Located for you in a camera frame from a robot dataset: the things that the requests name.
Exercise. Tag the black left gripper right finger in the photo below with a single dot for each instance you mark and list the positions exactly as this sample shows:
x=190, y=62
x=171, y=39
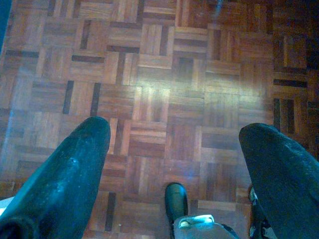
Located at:
x=286, y=189

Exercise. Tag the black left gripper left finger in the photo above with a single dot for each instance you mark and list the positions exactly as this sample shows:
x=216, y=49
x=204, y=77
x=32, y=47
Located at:
x=54, y=189

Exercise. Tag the silver robot left leg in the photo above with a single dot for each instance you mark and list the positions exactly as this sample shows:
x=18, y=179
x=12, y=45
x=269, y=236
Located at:
x=177, y=199

